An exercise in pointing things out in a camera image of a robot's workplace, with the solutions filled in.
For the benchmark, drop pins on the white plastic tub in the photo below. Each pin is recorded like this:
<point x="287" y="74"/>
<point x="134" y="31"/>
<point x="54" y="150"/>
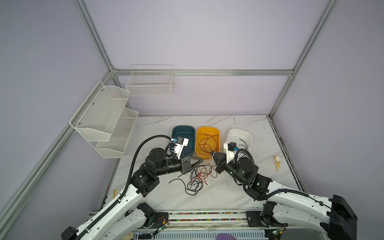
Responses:
<point x="241" y="137"/>

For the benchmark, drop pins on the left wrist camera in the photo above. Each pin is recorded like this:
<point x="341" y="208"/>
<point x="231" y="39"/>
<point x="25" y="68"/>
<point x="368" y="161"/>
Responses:
<point x="178" y="145"/>

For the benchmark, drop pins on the lower white mesh shelf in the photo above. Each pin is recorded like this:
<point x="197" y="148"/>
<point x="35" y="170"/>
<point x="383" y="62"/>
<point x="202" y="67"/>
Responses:
<point x="115" y="148"/>

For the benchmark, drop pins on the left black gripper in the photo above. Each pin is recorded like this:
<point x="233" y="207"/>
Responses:
<point x="185" y="165"/>

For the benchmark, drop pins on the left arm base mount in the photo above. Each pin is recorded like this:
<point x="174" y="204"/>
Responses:
<point x="144" y="216"/>

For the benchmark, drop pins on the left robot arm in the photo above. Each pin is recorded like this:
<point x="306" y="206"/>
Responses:
<point x="128" y="211"/>

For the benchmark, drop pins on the aluminium front rail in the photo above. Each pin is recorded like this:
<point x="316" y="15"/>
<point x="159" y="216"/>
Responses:
<point x="227" y="219"/>

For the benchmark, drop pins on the white mesh shelf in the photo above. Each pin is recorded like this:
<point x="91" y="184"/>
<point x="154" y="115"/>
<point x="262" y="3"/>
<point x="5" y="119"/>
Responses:
<point x="96" y="119"/>
<point x="115" y="148"/>

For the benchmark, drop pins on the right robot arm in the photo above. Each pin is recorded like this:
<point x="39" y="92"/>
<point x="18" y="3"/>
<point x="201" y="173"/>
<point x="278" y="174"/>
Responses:
<point x="333" y="216"/>

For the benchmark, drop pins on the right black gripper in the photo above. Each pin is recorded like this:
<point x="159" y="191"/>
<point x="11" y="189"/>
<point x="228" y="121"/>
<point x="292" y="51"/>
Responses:
<point x="221" y="158"/>

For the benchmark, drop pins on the purple object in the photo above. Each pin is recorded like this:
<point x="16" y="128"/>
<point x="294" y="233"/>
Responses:
<point x="225" y="237"/>

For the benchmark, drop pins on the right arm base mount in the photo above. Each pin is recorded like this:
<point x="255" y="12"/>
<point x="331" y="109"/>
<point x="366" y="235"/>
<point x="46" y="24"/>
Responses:
<point x="265" y="217"/>

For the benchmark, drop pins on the upper white mesh shelf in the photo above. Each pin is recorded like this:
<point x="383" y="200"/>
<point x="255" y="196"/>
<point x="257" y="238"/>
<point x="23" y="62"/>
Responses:
<point x="96" y="119"/>

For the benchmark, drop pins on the white wire basket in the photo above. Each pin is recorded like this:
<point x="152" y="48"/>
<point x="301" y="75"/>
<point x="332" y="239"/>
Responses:
<point x="151" y="81"/>

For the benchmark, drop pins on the yellow plastic tub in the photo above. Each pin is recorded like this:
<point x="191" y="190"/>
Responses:
<point x="207" y="140"/>

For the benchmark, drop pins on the yellow toy figure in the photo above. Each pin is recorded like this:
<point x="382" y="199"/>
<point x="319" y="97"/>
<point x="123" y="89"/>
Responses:
<point x="277" y="160"/>

